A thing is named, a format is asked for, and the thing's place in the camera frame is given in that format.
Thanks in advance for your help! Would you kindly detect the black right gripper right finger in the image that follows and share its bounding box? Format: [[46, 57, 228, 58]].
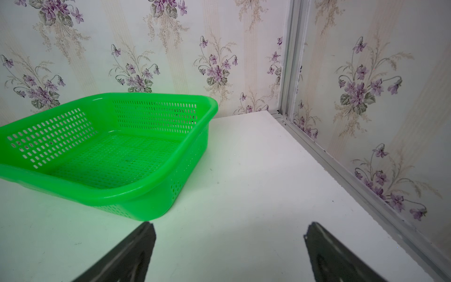
[[304, 222, 385, 282]]

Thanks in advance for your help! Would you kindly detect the green plastic basket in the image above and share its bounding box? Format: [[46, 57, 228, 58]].
[[1, 93, 218, 221]]

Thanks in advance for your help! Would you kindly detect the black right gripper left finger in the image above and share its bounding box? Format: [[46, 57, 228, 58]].
[[75, 222, 156, 282]]

